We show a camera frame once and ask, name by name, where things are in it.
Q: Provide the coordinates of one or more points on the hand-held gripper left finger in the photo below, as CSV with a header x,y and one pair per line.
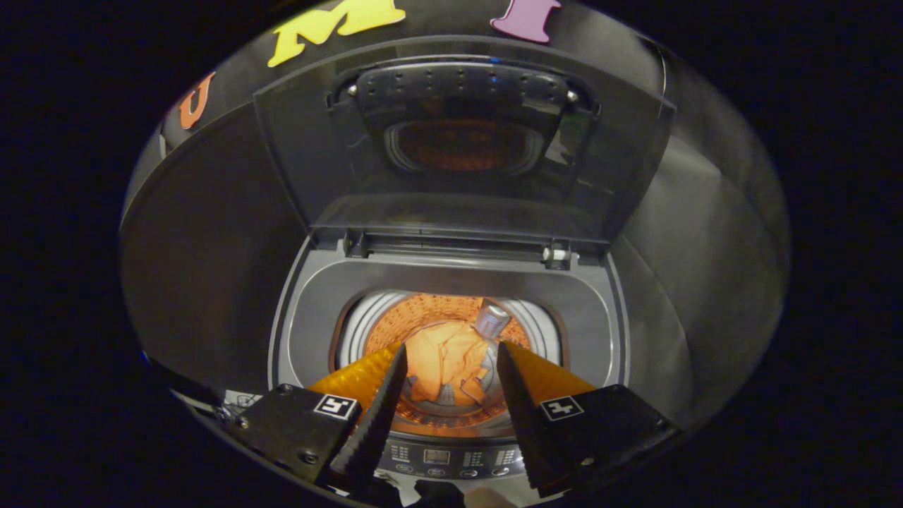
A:
x,y
374,423

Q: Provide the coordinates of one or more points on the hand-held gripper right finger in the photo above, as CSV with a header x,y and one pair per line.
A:
x,y
525,423

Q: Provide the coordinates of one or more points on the orange polo shirt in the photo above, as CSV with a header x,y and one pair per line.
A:
x,y
448,360

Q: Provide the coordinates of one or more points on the dark washing machine lid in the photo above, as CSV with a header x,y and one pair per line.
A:
x,y
310,155

